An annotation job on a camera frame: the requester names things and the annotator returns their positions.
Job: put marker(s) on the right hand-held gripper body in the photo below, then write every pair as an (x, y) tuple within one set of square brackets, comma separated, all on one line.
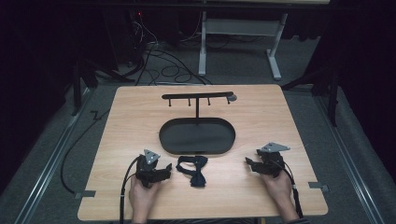
[(271, 161)]

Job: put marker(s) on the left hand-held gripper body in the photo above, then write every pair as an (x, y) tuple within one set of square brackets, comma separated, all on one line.
[(147, 169)]

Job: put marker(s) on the dark navy bow tie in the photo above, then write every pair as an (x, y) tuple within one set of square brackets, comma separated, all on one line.
[(194, 171)]

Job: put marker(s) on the black hook rack with tray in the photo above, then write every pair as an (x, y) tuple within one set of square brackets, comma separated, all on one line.
[(197, 137)]

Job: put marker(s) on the person's right hand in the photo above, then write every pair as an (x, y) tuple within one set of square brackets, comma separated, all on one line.
[(278, 188)]

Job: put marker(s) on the person's left hand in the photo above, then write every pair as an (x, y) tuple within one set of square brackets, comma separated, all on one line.
[(142, 197)]

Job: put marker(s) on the grey tape piece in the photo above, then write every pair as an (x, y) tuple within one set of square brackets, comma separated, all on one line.
[(318, 186), (84, 194)]

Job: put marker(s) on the black tripod stand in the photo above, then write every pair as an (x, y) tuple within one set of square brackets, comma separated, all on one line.
[(333, 93), (77, 90)]

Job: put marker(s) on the dark computer tower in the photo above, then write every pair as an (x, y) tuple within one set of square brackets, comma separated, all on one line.
[(124, 34)]

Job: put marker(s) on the metal floor rail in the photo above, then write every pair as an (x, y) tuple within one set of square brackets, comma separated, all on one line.
[(348, 155), (51, 161)]

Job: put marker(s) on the white desk frame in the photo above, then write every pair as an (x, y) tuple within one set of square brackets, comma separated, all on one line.
[(239, 27)]

